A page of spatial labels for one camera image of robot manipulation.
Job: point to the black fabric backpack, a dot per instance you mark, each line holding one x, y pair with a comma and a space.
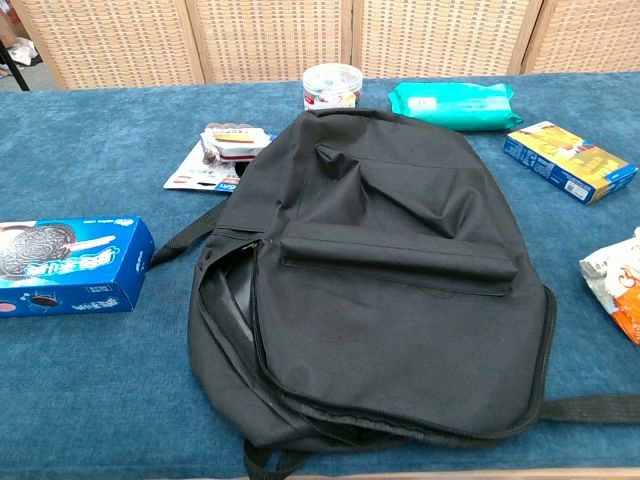
380, 310

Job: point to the small red white snack packet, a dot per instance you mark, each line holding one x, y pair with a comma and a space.
235, 142

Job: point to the white blue blister card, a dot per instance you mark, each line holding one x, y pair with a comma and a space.
192, 177

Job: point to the clear plastic candy jar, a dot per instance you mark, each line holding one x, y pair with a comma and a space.
332, 87

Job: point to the teal wet wipes pack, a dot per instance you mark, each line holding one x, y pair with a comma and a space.
452, 107

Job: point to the wicker folding screen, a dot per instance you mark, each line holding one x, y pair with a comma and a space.
270, 35

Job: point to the blue Oreo cookie box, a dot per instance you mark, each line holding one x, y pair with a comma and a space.
75, 265

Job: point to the yellow blue biscuit box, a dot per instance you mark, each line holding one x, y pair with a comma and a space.
570, 160

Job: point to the blue plush table cloth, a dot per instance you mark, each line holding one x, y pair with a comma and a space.
90, 380

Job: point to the orange white snack bag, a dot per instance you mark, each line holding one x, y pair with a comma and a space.
617, 285

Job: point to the black stand pole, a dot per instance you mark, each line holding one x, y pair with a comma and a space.
14, 65

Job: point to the white crumpled bag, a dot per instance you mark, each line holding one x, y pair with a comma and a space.
22, 51

